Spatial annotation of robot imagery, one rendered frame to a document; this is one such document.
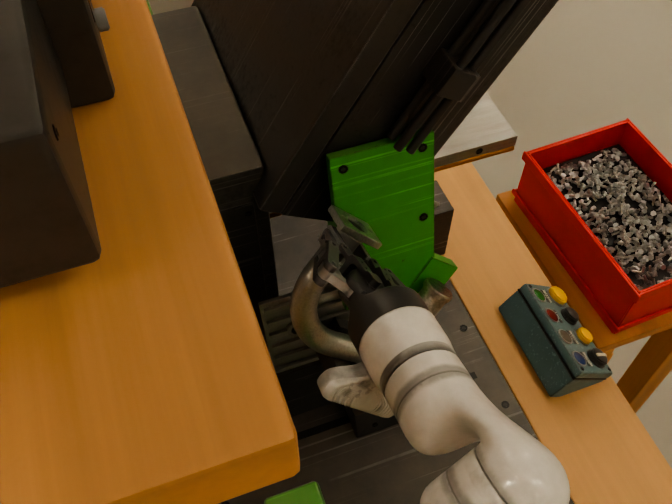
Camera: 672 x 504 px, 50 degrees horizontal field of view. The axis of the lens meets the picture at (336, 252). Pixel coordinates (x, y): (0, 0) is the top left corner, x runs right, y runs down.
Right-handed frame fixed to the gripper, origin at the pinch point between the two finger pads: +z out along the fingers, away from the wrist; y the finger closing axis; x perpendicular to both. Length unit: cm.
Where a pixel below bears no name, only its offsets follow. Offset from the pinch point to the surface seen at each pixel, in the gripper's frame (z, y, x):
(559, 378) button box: -4.4, -38.4, 1.3
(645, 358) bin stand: 15, -86, -1
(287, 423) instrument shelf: -38.8, 27.9, -7.9
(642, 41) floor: 164, -182, -72
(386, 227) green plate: 2.9, -5.0, -3.3
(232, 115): 16.1, 11.2, -2.0
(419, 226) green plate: 2.9, -8.6, -5.2
